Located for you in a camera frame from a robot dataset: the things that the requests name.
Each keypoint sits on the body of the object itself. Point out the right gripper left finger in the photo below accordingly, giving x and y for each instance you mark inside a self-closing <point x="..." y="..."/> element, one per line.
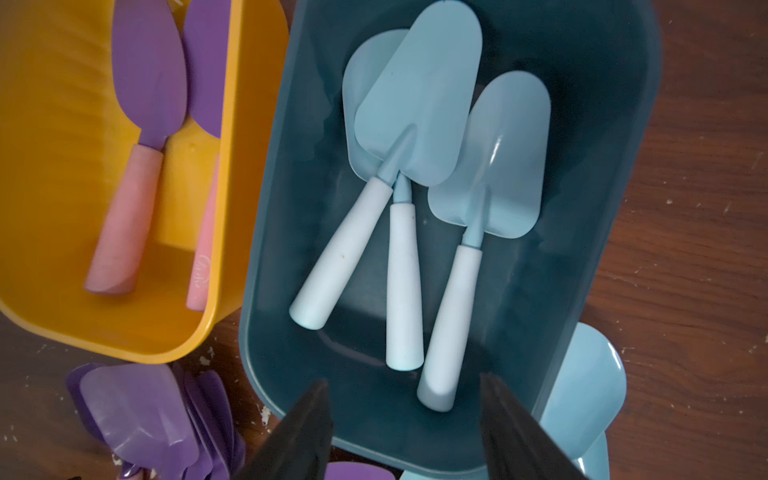
<point x="300" y="446"/>

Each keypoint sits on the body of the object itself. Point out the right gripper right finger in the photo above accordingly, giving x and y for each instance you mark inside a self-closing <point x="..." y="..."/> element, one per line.
<point x="515" y="445"/>

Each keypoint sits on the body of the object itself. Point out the light blue shovel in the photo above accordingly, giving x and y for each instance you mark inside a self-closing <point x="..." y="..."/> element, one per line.
<point x="589" y="392"/>
<point x="404" y="312"/>
<point x="495" y="189"/>
<point x="594" y="463"/>
<point x="413" y="119"/>

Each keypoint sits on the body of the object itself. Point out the yellow storage box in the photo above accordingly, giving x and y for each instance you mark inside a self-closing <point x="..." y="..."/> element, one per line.
<point x="65" y="144"/>

